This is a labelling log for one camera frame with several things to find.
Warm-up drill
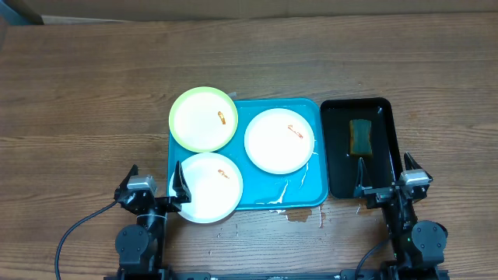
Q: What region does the green and yellow sponge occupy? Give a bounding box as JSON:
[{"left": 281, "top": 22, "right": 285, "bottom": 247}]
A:
[{"left": 349, "top": 119, "right": 373, "bottom": 156}]

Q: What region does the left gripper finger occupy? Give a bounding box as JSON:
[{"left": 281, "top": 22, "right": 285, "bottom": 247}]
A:
[
  {"left": 172, "top": 161, "right": 191, "bottom": 199},
  {"left": 114, "top": 163, "right": 139, "bottom": 192}
]

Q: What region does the white plate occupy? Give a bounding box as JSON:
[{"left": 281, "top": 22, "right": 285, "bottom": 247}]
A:
[
  {"left": 244, "top": 108, "right": 315, "bottom": 175},
  {"left": 179, "top": 152, "right": 244, "bottom": 224}
]

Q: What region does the yellow-green rimmed plate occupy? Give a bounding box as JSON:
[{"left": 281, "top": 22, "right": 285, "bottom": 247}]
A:
[{"left": 168, "top": 86, "right": 238, "bottom": 152}]

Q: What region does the teal plastic tray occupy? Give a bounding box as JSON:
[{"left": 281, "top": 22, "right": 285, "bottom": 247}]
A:
[{"left": 167, "top": 97, "right": 330, "bottom": 212}]

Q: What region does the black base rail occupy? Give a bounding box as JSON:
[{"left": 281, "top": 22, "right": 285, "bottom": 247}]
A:
[{"left": 103, "top": 268, "right": 451, "bottom": 280}]

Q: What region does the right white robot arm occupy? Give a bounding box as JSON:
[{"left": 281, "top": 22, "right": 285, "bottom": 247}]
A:
[{"left": 354, "top": 153, "right": 448, "bottom": 279}]

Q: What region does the black rectangular water tray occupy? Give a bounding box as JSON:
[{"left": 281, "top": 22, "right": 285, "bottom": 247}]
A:
[{"left": 320, "top": 97, "right": 403, "bottom": 198}]

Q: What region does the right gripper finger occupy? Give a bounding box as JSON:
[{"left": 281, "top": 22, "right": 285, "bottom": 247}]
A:
[
  {"left": 356, "top": 157, "right": 372, "bottom": 189},
  {"left": 403, "top": 152, "right": 422, "bottom": 171}
]

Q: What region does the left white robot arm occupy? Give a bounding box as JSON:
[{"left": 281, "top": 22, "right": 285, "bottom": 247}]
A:
[{"left": 114, "top": 162, "right": 191, "bottom": 279}]

